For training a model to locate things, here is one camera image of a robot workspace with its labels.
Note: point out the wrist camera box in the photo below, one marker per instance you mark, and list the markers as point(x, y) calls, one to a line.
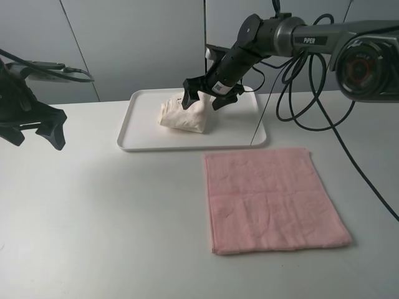
point(214, 52)
point(34, 73)

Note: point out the pink towel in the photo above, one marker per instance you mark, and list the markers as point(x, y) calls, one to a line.
point(269, 200)

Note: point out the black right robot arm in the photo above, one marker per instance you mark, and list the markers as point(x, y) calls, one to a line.
point(363, 55)

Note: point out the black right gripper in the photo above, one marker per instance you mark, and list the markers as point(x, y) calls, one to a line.
point(224, 93)

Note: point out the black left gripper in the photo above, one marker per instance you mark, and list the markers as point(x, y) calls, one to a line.
point(21, 110)

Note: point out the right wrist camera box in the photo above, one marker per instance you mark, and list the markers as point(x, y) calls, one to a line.
point(214, 52)

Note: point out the cream white towel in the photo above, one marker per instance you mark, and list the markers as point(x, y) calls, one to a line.
point(194, 119)

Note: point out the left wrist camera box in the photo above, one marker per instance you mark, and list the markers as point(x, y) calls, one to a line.
point(34, 73)

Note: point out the white plastic tray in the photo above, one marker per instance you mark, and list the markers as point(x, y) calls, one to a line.
point(155, 120)

